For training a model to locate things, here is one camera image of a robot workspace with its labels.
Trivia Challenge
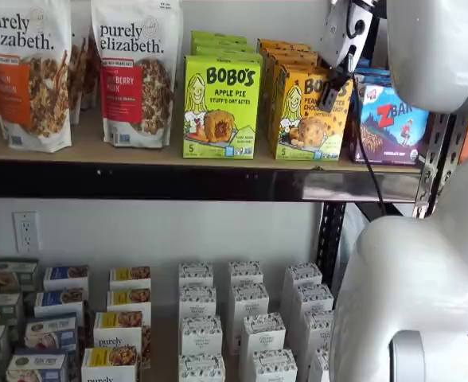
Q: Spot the green Bobo's apple pie box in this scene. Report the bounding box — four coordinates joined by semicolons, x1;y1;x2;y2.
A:
192;39;255;53
189;30;249;45
193;47;263;60
182;54;262;160

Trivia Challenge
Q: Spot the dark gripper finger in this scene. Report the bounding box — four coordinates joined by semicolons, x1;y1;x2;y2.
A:
317;49;357;113

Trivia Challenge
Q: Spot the white wall outlet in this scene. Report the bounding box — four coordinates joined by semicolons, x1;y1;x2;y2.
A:
12;210;41;254

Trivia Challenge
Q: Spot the blue granola box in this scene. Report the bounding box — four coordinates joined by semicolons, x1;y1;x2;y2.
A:
42;264;91;294
23;314;79;355
5;349;70;382
33;286;86;319

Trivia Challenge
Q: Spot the white granola pouch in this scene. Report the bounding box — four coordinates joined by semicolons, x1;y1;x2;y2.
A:
69;0;102;125

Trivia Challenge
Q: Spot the granola pouch red label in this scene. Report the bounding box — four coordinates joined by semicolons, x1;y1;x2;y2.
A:
90;0;184;150

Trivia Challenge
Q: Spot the orange Bobo's peanut butter box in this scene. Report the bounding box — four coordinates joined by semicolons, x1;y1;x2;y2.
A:
256;38;311;51
268;64;354;162
266;53;330;80
262;45;319;59

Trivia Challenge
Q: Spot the granola pouch orange label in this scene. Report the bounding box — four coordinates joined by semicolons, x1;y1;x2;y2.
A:
0;0;74;154

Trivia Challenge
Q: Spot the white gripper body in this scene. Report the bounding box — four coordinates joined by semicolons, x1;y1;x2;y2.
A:
320;0;380;71

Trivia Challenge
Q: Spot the neighbouring black shelf rack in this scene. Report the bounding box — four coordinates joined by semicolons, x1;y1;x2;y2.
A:
450;113;468;168

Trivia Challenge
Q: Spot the black cable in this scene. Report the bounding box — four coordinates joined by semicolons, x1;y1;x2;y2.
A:
345;0;388;218

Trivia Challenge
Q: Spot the yellow granola box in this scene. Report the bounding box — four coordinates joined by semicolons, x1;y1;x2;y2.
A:
106;286;152;315
108;265;152;291
92;310;151;369
80;345;139;382

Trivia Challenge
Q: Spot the black metal shelf rack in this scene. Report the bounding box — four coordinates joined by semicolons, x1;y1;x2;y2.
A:
0;113;456;291

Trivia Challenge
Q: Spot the wooden shelf board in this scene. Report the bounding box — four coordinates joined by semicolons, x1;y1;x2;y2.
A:
0;107;422;174
0;258;334;382

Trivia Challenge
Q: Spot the white floral print box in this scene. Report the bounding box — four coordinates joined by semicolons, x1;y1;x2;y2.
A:
308;348;333;382
299;310;334;371
252;349;298;382
229;282;271;355
180;315;224;357
240;312;287;359
177;285;218;319
177;261;215;288
287;283;335;347
228;260;265;286
177;353;226;382
280;262;323;315

